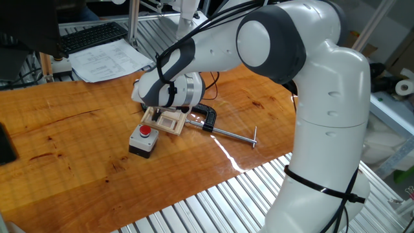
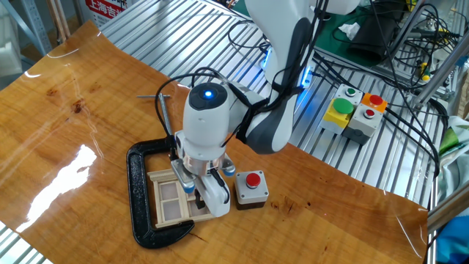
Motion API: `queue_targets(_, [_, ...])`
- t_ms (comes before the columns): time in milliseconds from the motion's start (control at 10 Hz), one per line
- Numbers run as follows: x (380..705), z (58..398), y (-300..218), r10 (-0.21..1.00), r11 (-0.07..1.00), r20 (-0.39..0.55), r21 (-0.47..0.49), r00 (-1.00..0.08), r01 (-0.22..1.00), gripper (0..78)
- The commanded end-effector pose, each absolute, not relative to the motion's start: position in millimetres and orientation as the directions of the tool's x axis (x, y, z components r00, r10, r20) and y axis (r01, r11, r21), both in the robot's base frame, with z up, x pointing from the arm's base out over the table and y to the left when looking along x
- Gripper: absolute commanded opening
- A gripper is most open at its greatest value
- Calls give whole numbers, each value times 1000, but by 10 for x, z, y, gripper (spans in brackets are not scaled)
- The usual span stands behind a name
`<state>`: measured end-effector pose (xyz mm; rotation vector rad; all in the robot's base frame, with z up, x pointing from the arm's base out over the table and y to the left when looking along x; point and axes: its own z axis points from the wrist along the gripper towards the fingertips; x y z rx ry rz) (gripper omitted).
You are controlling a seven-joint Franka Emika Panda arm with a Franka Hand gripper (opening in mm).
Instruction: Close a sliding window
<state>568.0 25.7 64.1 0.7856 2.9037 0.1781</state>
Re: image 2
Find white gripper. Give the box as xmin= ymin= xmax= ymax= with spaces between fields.
xmin=193 ymin=175 xmax=232 ymax=218

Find small wooden sliding sash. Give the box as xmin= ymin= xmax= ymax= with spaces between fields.
xmin=185 ymin=193 xmax=213 ymax=218

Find grey box red push-button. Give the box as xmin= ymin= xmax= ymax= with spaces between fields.
xmin=234 ymin=169 xmax=270 ymax=211

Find black iron C-clamp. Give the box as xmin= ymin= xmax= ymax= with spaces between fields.
xmin=126 ymin=93 xmax=195 ymax=249

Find glossy wood-grain mat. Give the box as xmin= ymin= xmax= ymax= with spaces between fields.
xmin=0 ymin=20 xmax=429 ymax=264

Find yellow box green mushroom button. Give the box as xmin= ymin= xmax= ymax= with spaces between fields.
xmin=319 ymin=98 xmax=355 ymax=136

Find grey box small red button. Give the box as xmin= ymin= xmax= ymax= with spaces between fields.
xmin=342 ymin=103 xmax=384 ymax=146

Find white box small green button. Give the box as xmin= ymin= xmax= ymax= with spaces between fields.
xmin=335 ymin=83 xmax=364 ymax=107

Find orange box red button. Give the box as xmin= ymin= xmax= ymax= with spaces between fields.
xmin=361 ymin=92 xmax=388 ymax=114

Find green bench mat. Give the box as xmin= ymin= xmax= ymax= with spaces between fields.
xmin=314 ymin=0 xmax=418 ymax=69

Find red and white printed box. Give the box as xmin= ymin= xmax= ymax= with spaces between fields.
xmin=84 ymin=0 xmax=129 ymax=27

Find bundle of wooden sticks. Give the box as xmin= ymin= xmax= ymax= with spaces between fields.
xmin=45 ymin=0 xmax=71 ymax=45

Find crumpled white paper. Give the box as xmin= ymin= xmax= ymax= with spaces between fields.
xmin=337 ymin=22 xmax=362 ymax=40

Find black pouch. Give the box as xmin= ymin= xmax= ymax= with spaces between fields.
xmin=347 ymin=7 xmax=400 ymax=63

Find blue-grey shelf upright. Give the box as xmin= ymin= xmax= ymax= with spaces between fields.
xmin=0 ymin=0 xmax=54 ymax=58

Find aluminium profile bar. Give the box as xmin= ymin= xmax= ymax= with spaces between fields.
xmin=426 ymin=186 xmax=469 ymax=232

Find blue fabric item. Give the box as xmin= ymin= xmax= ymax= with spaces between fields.
xmin=435 ymin=216 xmax=469 ymax=264

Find green and white cloth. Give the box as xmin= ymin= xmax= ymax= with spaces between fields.
xmin=437 ymin=115 xmax=469 ymax=206

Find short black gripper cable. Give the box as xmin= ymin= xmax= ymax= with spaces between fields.
xmin=210 ymin=168 xmax=231 ymax=203

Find miniature wooden window frame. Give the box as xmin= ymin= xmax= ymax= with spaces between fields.
xmin=147 ymin=168 xmax=217 ymax=229

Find silver wrist mount blue caps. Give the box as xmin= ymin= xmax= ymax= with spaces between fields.
xmin=170 ymin=153 xmax=237 ymax=194

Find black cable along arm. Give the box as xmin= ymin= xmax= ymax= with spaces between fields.
xmin=154 ymin=65 xmax=257 ymax=162

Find black button box cable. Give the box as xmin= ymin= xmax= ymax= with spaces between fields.
xmin=381 ymin=102 xmax=441 ymax=179

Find yellow handled screwdriver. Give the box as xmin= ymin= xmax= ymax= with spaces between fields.
xmin=419 ymin=62 xmax=432 ymax=82

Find slanted aluminium frame post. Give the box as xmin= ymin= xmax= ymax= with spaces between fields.
xmin=413 ymin=38 xmax=469 ymax=108

